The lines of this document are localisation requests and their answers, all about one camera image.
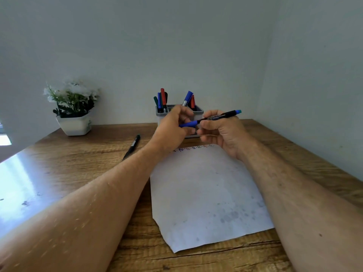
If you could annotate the person's right hand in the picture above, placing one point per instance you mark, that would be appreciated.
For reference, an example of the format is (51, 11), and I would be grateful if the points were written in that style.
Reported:
(229, 135)

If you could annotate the person's left hand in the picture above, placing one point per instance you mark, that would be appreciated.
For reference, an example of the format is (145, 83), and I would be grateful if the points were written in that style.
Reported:
(170, 133)

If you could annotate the blue cap slim marker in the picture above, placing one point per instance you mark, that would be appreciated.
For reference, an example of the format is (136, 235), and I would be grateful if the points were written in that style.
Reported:
(224, 114)
(159, 100)

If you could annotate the green cap slim marker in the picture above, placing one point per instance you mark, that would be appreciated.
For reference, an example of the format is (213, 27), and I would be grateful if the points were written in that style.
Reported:
(155, 101)

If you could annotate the thick blue silver banded marker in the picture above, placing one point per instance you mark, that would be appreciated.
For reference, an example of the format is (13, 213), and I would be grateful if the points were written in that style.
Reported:
(188, 96)

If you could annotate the black slim marker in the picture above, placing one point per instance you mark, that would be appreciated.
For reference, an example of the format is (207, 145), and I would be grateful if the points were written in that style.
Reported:
(132, 146)

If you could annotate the white paper sheet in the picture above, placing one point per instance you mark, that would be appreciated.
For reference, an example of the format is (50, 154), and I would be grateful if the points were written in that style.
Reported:
(204, 195)

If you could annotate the person's left forearm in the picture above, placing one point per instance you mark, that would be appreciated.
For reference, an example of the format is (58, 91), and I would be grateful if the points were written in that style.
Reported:
(79, 218)

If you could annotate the person's right forearm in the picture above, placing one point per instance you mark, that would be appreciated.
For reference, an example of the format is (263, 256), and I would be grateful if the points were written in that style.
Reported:
(306, 212)

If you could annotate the grey white desk organizer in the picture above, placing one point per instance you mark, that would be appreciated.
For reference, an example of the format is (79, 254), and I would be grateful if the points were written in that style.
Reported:
(200, 113)

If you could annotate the white potted flower plant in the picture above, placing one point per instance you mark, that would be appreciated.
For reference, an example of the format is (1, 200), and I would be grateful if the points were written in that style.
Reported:
(73, 128)

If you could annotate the grey window frame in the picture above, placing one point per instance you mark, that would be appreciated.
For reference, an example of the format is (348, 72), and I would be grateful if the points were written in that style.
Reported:
(1, 128)

